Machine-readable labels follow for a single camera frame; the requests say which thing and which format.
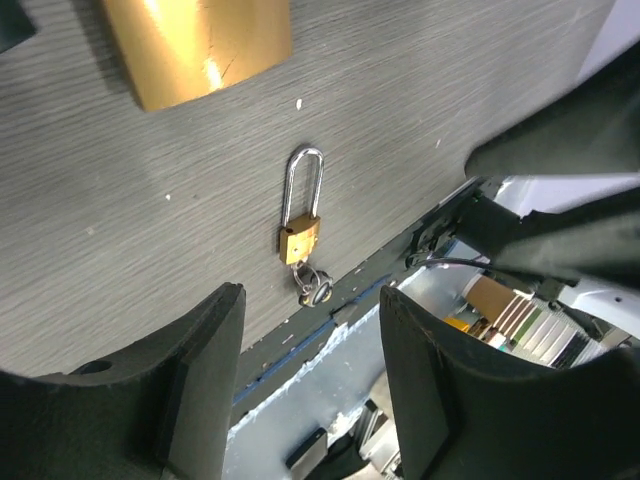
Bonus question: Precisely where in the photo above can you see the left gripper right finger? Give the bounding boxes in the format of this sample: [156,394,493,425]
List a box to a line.
[379,287,639,479]

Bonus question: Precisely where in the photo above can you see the small brass padlock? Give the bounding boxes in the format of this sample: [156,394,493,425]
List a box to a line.
[279,146,325,266]

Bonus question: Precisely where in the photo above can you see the yellow cup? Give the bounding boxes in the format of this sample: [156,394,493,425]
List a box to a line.
[444,317,471,333]

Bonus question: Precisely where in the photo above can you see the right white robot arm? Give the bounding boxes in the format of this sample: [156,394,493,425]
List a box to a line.
[406,45,639,341]

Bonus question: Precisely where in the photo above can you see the large brass padlock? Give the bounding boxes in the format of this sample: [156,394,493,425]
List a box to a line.
[101,0,293,112]

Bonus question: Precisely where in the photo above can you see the stacked paper cups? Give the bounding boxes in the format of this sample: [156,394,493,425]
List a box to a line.
[463,274,607,369]

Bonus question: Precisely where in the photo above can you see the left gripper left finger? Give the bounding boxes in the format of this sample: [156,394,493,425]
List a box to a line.
[1,283,246,479]

